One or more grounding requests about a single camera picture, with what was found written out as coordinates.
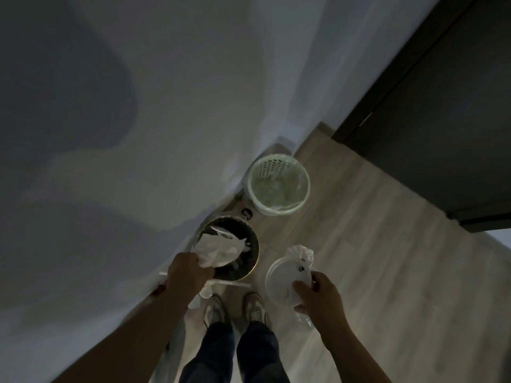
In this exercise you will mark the person's right hand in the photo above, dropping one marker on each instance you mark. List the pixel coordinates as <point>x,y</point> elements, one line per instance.
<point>325,307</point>

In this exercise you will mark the person's left hand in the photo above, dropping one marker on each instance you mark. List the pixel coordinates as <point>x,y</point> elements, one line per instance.
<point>185,277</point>

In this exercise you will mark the person's right thumb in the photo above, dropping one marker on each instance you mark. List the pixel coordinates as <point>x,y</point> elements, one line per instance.
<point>302,290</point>

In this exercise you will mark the person's left fingers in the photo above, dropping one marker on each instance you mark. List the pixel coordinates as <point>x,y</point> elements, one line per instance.
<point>206,269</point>

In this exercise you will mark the clear round plastic container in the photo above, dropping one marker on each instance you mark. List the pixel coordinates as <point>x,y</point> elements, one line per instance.
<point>281,283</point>

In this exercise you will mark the white paper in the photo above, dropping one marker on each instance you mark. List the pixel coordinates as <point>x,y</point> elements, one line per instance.
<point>219,249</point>

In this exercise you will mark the clear plastic bag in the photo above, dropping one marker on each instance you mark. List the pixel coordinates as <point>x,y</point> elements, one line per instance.
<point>300,255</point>

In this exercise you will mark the person's right forearm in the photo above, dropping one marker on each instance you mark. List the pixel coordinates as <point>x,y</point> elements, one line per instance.
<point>355,361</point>

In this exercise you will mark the person's left forearm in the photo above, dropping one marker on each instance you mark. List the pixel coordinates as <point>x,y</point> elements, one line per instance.
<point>119,347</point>

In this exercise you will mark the white stick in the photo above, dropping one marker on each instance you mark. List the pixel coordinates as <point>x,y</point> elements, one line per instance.
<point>235,283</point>

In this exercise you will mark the person's left shoe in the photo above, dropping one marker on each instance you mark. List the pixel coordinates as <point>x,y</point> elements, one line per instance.
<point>215,311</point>

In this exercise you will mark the person's shoe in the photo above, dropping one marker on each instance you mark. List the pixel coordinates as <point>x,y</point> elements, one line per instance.
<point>255,309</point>
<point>215,311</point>

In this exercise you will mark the black round trash bin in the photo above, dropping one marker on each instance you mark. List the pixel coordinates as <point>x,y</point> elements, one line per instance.
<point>241,235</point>

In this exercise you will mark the person's right shoe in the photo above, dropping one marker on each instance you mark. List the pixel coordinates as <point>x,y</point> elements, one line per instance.
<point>255,309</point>

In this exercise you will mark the small black object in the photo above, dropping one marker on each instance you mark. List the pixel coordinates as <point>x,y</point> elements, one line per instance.
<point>246,212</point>

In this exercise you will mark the person's right leg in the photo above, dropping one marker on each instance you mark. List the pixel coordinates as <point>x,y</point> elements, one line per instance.
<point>261,354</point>

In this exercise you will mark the person's leg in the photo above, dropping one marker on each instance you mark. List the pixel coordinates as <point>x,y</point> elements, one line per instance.
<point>261,354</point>
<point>209,354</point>

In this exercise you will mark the person's left leg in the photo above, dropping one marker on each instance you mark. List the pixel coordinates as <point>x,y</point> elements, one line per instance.
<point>209,354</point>

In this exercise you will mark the white perforated waste basket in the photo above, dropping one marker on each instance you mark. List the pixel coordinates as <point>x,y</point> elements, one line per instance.
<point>265,195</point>

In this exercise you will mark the dark door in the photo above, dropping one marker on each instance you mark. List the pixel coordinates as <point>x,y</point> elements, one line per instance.
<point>443,115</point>

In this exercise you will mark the dark door frame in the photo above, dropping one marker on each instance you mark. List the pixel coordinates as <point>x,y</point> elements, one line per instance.
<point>399,63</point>

